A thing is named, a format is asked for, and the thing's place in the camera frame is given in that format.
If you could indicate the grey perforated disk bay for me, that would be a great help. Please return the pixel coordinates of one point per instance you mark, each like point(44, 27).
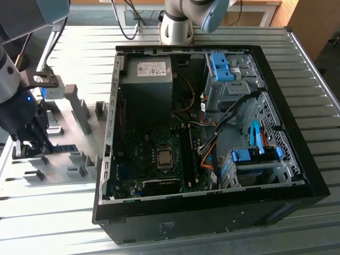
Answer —
point(260, 166)

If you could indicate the hard disk in blue carrier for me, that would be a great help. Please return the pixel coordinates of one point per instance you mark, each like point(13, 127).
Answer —
point(241, 155)

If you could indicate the grey metal drive cage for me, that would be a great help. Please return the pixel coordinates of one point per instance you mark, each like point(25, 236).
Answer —
point(233, 90)

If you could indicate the green motherboard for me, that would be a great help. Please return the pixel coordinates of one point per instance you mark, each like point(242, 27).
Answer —
point(138, 159)

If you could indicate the grey Dell power supply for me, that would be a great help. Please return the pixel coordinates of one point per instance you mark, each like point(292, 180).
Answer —
point(148, 101)

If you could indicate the black open PC case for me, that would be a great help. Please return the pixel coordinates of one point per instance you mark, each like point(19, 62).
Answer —
point(212, 217)

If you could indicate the blue plastic drive bracket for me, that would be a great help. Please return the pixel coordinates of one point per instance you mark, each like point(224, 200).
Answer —
point(225, 75)
point(219, 61)

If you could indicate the black CPU socket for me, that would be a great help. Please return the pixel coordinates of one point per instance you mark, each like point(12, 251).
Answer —
point(164, 146)

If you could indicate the silver CPU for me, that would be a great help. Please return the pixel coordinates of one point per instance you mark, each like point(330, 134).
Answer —
point(164, 157)

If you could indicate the black graphics card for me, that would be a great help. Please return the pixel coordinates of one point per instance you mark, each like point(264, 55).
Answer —
point(160, 184)

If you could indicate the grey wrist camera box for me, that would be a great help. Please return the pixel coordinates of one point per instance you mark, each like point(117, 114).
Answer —
point(54, 93)

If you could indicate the brown wooden cabinet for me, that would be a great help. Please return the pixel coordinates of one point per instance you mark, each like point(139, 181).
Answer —
point(313, 24)

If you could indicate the grey plastic parts rack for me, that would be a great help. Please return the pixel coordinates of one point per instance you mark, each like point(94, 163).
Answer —
point(82, 119)

